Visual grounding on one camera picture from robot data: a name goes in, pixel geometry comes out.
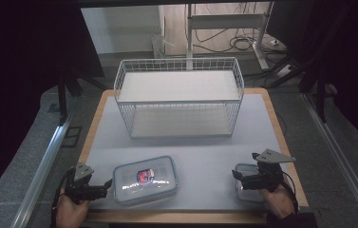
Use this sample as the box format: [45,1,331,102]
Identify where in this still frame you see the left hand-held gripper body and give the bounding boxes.
[64,161,101,205]

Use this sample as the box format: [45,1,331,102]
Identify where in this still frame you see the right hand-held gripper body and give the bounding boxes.
[252,148,296,193]

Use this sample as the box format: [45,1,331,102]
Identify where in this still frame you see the small clear blue-rimmed food container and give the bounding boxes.
[234,162,268,203]

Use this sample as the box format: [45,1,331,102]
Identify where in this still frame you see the large clear blue-rimmed food container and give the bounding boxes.
[112,155,179,206]

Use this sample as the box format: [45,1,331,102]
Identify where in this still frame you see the person's left hand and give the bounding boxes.
[55,193,91,228]

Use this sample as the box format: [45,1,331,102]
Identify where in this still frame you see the person's right hand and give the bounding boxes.
[259,183,296,220]

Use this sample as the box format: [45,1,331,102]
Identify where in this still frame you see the black metal stand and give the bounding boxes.
[56,73,84,125]
[299,55,330,124]

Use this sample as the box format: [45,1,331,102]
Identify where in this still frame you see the white power strip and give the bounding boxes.
[275,64,293,79]

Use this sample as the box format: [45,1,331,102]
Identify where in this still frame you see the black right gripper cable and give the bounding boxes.
[281,176,300,214]

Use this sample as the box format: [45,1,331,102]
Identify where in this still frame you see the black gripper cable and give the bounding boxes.
[50,176,70,228]
[281,176,300,214]

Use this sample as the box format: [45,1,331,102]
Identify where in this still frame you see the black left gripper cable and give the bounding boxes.
[50,176,70,228]

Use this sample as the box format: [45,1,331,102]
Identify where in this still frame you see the aluminium rail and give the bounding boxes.
[9,116,73,228]
[302,92,358,228]

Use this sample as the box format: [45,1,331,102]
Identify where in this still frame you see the black square floor frame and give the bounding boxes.
[60,125,84,148]

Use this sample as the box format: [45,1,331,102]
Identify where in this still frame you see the white wire shelf rack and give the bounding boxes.
[113,57,245,140]

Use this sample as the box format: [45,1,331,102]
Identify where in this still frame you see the black floor cables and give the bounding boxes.
[193,28,288,55]

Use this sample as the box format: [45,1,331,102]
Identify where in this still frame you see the white metal desk frame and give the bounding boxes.
[185,2,272,71]

